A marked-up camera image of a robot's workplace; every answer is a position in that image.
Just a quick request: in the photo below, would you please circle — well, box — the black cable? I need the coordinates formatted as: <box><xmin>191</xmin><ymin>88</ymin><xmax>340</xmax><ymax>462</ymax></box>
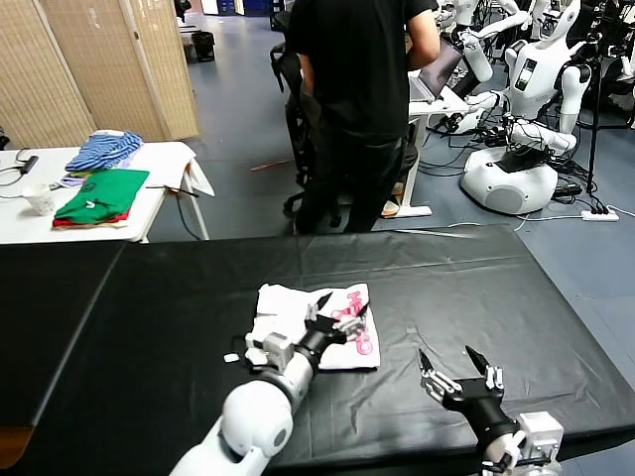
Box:
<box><xmin>146</xmin><ymin>182</ymin><xmax>209</xmax><ymax>242</ymax></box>

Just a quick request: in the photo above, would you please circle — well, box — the white humanoid robot with base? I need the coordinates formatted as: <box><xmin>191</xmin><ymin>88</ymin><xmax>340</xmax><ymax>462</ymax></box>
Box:
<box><xmin>458</xmin><ymin>0</ymin><xmax>594</xmax><ymax>217</ymax></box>

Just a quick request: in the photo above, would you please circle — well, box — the white folding table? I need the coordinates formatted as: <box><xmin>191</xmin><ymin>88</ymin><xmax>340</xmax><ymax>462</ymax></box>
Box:
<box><xmin>0</xmin><ymin>142</ymin><xmax>209</xmax><ymax>245</ymax></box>

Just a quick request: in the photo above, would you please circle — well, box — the white t-shirt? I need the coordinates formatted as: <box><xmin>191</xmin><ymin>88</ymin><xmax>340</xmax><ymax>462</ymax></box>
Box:
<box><xmin>250</xmin><ymin>282</ymin><xmax>382</xmax><ymax>372</ymax></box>

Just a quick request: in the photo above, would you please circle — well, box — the black tripod stand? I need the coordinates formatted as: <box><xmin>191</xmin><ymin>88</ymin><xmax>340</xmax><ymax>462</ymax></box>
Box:
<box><xmin>579</xmin><ymin>29</ymin><xmax>635</xmax><ymax>197</ymax></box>

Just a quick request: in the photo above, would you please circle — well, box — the standing person in black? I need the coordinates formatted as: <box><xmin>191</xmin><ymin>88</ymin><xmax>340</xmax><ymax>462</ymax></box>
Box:
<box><xmin>286</xmin><ymin>0</ymin><xmax>442</xmax><ymax>235</ymax></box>

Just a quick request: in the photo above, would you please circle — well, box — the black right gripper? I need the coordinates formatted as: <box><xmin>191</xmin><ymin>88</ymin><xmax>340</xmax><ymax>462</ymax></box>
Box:
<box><xmin>418</xmin><ymin>345</ymin><xmax>522</xmax><ymax>445</ymax></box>

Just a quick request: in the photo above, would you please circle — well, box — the green t-shirt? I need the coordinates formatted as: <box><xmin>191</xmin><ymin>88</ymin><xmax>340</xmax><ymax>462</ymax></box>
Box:
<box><xmin>53</xmin><ymin>170</ymin><xmax>151</xmax><ymax>224</ymax></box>

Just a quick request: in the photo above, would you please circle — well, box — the purple garment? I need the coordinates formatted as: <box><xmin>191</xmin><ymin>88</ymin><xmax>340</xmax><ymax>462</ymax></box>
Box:
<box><xmin>60</xmin><ymin>148</ymin><xmax>145</xmax><ymax>188</ymax></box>

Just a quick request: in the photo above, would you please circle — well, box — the grey laptop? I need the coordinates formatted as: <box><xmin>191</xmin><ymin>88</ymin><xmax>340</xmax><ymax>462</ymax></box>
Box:
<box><xmin>407</xmin><ymin>37</ymin><xmax>465</xmax><ymax>104</ymax></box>

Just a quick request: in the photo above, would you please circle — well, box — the red garment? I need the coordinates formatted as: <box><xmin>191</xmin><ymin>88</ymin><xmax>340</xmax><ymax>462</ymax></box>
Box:
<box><xmin>52</xmin><ymin>207</ymin><xmax>133</xmax><ymax>230</ymax></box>

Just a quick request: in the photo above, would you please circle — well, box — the black trash bin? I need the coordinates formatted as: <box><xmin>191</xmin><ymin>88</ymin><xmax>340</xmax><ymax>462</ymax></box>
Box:
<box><xmin>190</xmin><ymin>30</ymin><xmax>217</xmax><ymax>64</ymax></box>

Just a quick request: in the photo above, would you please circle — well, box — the blue striped garment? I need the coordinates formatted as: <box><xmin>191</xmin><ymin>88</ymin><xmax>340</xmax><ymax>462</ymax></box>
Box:
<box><xmin>64</xmin><ymin>131</ymin><xmax>145</xmax><ymax>174</ymax></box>

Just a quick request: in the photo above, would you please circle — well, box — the small white desk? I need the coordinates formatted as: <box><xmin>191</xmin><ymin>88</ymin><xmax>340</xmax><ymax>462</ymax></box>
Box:
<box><xmin>384</xmin><ymin>86</ymin><xmax>471</xmax><ymax>218</ymax></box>

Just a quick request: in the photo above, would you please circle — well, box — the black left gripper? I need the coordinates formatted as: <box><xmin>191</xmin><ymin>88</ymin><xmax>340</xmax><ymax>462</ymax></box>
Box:
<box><xmin>297</xmin><ymin>291</ymin><xmax>372</xmax><ymax>366</ymax></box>

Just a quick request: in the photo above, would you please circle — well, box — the white draped cloth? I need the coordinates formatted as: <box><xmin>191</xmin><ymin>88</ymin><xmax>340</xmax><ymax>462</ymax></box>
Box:
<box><xmin>129</xmin><ymin>142</ymin><xmax>215</xmax><ymax>197</ymax></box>

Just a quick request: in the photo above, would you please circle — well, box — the seated person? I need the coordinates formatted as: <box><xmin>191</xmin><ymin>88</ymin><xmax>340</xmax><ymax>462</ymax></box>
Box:
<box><xmin>381</xmin><ymin>133</ymin><xmax>421</xmax><ymax>217</ymax></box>

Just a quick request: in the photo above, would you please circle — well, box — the bamboo folding screen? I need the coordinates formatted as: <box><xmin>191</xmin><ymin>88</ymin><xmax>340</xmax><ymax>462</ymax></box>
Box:
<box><xmin>0</xmin><ymin>0</ymin><xmax>200</xmax><ymax>149</ymax></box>

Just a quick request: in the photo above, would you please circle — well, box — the black table cover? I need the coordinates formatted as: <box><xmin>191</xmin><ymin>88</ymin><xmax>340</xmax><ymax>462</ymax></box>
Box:
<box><xmin>0</xmin><ymin>225</ymin><xmax>635</xmax><ymax>476</ymax></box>

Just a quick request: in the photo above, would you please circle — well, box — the white paper cup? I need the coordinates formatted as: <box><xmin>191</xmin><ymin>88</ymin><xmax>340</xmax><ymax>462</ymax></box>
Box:
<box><xmin>22</xmin><ymin>182</ymin><xmax>56</xmax><ymax>217</ymax></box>

